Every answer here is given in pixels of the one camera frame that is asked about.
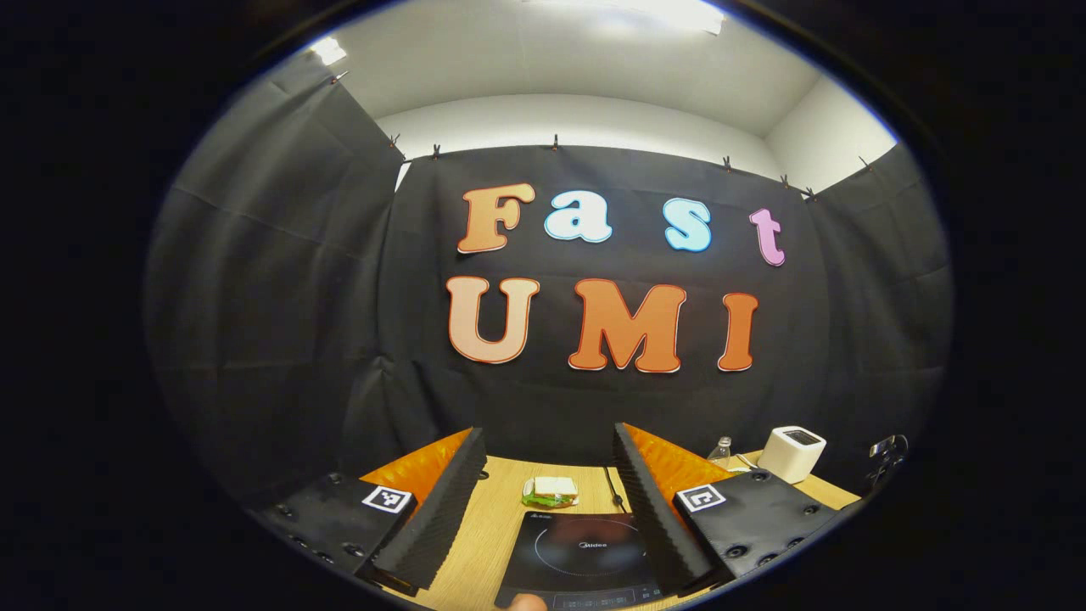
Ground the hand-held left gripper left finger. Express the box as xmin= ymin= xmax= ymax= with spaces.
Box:
xmin=248 ymin=427 xmax=490 ymax=597

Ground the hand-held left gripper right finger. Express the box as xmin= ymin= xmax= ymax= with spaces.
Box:
xmin=613 ymin=422 xmax=865 ymax=598

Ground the black induction cooktop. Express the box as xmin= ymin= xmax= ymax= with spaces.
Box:
xmin=494 ymin=510 xmax=665 ymax=611

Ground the sandwich with green lettuce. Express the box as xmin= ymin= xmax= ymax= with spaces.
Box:
xmin=520 ymin=475 xmax=581 ymax=511

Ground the white toaster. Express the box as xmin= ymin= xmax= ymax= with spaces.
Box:
xmin=757 ymin=425 xmax=828 ymax=485

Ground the black backdrop cloth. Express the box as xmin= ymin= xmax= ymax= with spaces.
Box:
xmin=143 ymin=53 xmax=955 ymax=510

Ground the dark metal-edged object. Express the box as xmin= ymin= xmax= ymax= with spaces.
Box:
xmin=868 ymin=434 xmax=910 ymax=491

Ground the row of black backdrop clips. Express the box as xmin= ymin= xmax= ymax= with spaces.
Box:
xmin=329 ymin=71 xmax=876 ymax=204

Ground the large ceiling light panel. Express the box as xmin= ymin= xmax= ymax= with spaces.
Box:
xmin=526 ymin=0 xmax=727 ymax=36

